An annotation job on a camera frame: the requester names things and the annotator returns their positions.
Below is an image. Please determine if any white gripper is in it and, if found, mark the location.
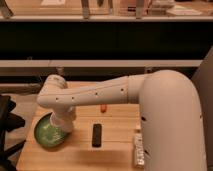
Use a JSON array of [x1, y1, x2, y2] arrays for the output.
[[50, 107, 76, 133]]

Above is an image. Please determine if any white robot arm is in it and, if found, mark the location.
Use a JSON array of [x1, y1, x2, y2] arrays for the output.
[[37, 70, 207, 171]]

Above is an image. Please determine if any black rectangular remote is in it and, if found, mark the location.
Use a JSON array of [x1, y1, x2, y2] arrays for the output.
[[92, 124, 102, 147]]

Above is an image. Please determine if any small orange object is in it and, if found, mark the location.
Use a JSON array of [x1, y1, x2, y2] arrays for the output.
[[100, 105, 107, 113]]

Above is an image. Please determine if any black office chair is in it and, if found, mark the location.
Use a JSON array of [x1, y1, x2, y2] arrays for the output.
[[0, 95, 25, 171]]

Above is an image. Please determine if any clear plastic water bottle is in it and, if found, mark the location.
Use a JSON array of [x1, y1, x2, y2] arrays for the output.
[[133, 124, 144, 168]]

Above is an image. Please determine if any grey metal shelf rail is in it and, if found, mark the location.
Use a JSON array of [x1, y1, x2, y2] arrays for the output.
[[0, 60, 201, 76]]

